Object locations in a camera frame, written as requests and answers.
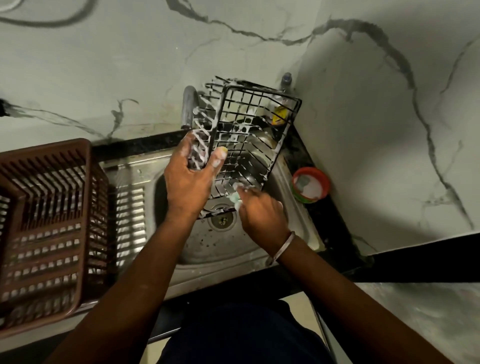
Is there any stainless steel sink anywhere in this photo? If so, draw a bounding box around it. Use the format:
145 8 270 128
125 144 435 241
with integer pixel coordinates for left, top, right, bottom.
74 127 327 320

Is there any brown plastic dish basket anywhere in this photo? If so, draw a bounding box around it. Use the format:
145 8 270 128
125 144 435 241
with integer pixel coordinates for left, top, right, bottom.
0 138 110 340

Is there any person's right forearm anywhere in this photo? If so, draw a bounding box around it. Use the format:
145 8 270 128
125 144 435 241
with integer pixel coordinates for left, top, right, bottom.
273 239 455 364

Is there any thick white wall cable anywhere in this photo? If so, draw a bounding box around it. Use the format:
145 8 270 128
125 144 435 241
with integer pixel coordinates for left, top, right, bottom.
0 0 25 14

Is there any person's right hand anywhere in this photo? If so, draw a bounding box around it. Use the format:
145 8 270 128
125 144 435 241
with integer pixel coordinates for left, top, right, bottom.
236 186 295 260

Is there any person's left forearm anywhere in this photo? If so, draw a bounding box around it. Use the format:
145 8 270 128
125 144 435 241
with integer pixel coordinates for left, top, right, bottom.
43 213 200 364

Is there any orange round container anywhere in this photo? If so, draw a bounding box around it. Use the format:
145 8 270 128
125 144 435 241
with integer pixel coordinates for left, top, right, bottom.
291 166 331 205

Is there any green scrub pad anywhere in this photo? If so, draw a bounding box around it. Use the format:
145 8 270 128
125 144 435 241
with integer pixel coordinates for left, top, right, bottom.
229 182 247 211

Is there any chrome faucet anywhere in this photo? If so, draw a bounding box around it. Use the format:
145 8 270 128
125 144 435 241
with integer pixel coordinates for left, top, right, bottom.
180 85 200 131

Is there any person's left hand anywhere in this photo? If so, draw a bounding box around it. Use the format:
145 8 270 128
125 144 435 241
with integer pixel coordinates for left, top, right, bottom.
163 131 229 222

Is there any clear dish soap bottle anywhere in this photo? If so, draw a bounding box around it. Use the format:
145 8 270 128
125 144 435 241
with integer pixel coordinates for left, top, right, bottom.
268 72 295 127

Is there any black wire rack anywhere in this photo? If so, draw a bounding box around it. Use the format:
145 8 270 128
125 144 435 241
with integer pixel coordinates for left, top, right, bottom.
186 76 303 220

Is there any silver bracelet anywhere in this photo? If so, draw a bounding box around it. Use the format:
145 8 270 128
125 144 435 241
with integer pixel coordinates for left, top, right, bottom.
265 231 296 268

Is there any person's dark clothing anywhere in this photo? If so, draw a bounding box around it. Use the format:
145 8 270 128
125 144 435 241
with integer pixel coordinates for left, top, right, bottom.
157 299 335 364

